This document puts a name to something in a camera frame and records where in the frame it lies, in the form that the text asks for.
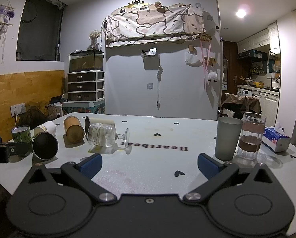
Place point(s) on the dried flower bunch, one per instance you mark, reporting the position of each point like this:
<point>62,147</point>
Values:
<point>94,36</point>

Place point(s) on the steel cup with dark inside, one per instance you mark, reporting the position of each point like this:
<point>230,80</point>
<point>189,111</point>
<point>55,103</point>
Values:
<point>45,145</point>

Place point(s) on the square wall hook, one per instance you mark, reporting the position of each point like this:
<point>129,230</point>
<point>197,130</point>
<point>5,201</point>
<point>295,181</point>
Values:
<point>150,86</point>

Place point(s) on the white paper cup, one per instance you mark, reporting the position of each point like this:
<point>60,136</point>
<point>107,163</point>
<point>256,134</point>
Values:
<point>46,127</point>

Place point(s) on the clear glass goblet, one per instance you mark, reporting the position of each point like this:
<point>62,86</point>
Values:
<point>100,137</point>

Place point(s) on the white sheep plush toy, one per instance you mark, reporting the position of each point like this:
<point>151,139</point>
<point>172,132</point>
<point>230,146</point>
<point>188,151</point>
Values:
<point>212,76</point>

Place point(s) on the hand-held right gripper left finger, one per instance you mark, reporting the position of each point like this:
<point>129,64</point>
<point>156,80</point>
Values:
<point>91,165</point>

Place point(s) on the patterned storage box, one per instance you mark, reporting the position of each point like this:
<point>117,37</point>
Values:
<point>83,107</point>

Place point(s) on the dark net bag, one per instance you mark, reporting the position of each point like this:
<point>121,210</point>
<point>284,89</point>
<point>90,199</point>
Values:
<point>35,116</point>

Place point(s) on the white drawer unit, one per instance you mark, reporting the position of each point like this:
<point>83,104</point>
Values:
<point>85,85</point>

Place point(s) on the white plastic bag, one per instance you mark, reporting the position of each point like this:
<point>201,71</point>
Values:
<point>193,59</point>

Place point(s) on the white kitchen wall cabinets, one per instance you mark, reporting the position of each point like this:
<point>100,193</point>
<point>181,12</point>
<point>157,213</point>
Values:
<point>258,39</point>

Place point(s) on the white wall socket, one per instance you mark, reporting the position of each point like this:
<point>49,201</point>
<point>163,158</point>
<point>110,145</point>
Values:
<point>18,109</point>

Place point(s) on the dark wooden door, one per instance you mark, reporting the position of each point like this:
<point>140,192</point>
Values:
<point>229,67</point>

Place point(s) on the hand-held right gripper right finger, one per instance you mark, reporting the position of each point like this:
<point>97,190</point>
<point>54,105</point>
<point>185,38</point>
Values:
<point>207,166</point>

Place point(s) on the blue and white tissue box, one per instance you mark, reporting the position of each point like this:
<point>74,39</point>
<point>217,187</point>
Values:
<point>277,138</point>

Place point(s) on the white washing machine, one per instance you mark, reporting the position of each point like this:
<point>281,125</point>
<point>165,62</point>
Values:
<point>246,92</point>

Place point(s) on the dark window cover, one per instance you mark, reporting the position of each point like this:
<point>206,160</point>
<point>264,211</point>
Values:
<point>38,27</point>

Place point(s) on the gold crown decoration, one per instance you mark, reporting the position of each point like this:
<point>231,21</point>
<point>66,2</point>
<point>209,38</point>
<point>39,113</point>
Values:
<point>135,4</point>

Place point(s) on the purple plush toy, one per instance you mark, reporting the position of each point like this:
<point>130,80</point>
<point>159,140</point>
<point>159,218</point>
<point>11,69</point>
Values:
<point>0,13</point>

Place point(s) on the clear glass with brown bands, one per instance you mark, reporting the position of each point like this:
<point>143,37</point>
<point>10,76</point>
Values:
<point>251,138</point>

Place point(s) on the chair with brown jacket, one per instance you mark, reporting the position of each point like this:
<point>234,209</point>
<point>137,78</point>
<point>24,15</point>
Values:
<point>239,105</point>

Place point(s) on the round ceiling light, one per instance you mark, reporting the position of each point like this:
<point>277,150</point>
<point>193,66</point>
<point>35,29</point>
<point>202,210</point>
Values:
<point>241,13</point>

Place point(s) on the printed cloth on wall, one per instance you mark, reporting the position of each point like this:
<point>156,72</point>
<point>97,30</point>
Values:
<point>155,24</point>

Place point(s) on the glass fish tank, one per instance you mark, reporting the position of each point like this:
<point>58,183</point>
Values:
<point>86,61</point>

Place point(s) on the pink sticks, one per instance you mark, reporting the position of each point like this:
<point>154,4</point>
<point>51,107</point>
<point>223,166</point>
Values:
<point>205,64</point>

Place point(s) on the green tin can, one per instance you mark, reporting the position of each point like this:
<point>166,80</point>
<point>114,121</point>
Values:
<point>20,134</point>

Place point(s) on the cream cup with dark lid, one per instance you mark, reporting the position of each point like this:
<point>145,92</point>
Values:
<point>102,121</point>

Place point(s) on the grey frosted cup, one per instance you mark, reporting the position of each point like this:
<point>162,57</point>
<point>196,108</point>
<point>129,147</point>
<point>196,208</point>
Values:
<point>227,138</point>

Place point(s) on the brown wooden cup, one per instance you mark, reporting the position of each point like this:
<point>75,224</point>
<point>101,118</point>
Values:
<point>74,129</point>

